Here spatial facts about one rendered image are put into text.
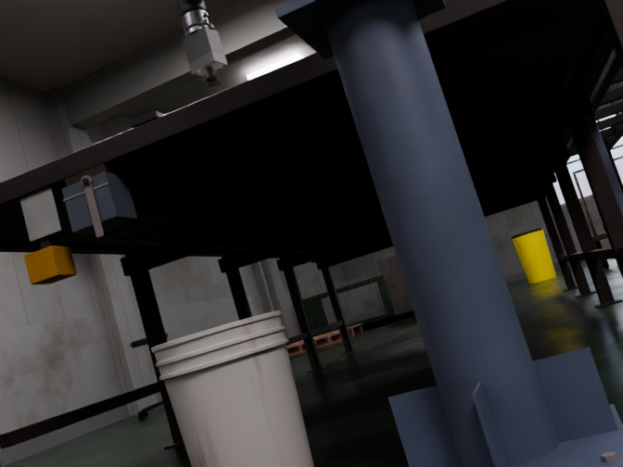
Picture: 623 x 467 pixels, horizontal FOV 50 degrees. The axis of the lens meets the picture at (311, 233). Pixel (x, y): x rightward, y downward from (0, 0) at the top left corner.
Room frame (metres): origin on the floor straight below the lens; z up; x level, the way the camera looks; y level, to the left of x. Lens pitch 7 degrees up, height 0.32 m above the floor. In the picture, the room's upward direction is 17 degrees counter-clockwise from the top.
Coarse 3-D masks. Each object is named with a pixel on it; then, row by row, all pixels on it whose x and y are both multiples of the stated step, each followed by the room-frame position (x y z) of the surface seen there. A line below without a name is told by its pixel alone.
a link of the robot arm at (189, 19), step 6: (192, 12) 1.73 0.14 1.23; (198, 12) 1.74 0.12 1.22; (204, 12) 1.75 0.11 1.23; (186, 18) 1.74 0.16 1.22; (192, 18) 1.73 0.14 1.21; (198, 18) 1.74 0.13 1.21; (204, 18) 1.75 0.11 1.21; (186, 24) 1.74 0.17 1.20; (192, 24) 1.74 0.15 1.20; (198, 24) 1.74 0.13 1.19; (204, 24) 1.75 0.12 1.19; (186, 30) 1.75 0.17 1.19
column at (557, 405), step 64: (320, 0) 1.10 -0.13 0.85; (384, 0) 1.12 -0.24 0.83; (384, 64) 1.12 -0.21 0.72; (384, 128) 1.13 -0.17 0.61; (448, 128) 1.15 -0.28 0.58; (384, 192) 1.17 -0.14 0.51; (448, 192) 1.12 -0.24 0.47; (448, 256) 1.12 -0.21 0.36; (448, 320) 1.13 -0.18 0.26; (512, 320) 1.15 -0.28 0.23; (448, 384) 1.16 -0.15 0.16; (512, 384) 1.12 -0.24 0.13; (576, 384) 1.16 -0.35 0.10; (448, 448) 1.23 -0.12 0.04; (512, 448) 1.12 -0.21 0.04; (576, 448) 1.11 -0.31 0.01
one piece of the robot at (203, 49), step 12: (192, 36) 1.75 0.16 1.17; (204, 36) 1.73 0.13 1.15; (216, 36) 1.77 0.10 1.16; (192, 48) 1.75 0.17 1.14; (204, 48) 1.73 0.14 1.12; (216, 48) 1.75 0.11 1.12; (192, 60) 1.76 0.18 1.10; (204, 60) 1.74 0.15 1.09; (216, 60) 1.73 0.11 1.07; (192, 72) 1.76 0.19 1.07; (204, 72) 1.79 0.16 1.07
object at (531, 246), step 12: (540, 228) 8.44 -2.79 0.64; (516, 240) 8.50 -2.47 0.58; (528, 240) 8.40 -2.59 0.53; (540, 240) 8.41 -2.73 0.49; (528, 252) 8.43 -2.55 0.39; (540, 252) 8.40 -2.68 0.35; (528, 264) 8.47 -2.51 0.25; (540, 264) 8.41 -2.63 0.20; (552, 264) 8.48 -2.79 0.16; (528, 276) 8.54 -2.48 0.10; (540, 276) 8.42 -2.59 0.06; (552, 276) 8.44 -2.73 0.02
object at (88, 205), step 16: (80, 176) 1.65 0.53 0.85; (96, 176) 1.62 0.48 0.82; (112, 176) 1.64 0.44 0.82; (64, 192) 1.65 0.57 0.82; (80, 192) 1.64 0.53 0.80; (96, 192) 1.63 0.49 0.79; (112, 192) 1.63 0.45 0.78; (128, 192) 1.70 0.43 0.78; (80, 208) 1.64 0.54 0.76; (96, 208) 1.62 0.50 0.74; (112, 208) 1.62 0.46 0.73; (128, 208) 1.68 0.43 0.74; (80, 224) 1.65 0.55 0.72; (96, 224) 1.63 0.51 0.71; (112, 224) 1.69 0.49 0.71
